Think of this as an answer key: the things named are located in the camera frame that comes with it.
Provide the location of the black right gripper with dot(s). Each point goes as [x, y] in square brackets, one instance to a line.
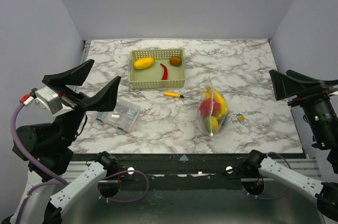
[310, 97]

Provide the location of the clear zip top bag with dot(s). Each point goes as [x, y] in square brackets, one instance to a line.
[207, 85]

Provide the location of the beige perforated plastic basket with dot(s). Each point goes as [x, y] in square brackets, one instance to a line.
[151, 78]

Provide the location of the red chili pepper toy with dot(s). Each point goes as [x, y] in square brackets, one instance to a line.
[165, 72]

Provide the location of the red tomato toy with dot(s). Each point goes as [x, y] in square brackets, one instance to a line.
[209, 107]

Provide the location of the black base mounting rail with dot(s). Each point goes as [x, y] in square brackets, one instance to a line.
[193, 171]

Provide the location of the yellow green mango toy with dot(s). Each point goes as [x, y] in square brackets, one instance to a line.
[211, 124]

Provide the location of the yellow banana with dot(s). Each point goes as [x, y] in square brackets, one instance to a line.
[143, 63]
[220, 99]

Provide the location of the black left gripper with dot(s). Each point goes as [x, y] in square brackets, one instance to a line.
[105, 98]

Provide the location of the small yellow blue clip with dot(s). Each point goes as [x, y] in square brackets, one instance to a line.
[241, 118]

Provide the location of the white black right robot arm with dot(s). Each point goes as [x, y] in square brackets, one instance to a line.
[322, 120]

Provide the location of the brown kiwi toy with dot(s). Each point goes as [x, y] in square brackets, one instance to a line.
[175, 61]

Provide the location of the clear plastic box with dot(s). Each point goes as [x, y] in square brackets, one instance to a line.
[122, 117]

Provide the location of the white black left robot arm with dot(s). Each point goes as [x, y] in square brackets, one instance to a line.
[46, 147]

